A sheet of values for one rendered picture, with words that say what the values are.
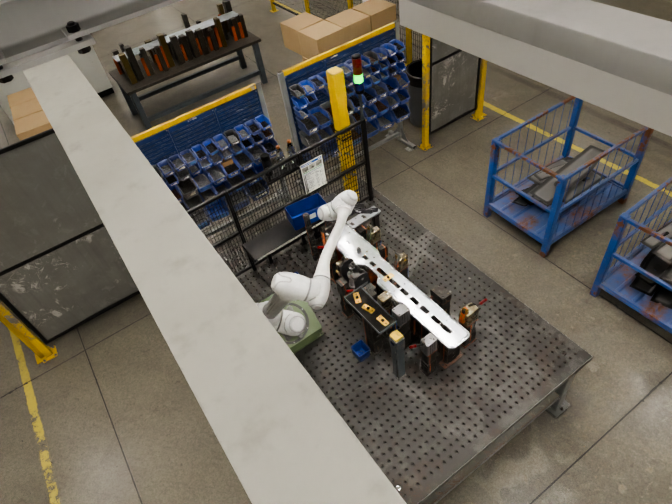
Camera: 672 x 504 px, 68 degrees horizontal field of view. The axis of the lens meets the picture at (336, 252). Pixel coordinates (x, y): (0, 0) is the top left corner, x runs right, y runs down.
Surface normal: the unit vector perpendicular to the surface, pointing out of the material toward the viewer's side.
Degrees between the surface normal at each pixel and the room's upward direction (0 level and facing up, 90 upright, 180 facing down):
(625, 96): 90
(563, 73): 90
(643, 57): 90
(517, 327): 0
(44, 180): 90
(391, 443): 0
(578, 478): 0
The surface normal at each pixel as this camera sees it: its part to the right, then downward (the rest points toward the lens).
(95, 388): -0.13, -0.68
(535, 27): -0.82, 0.49
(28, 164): 0.55, 0.54
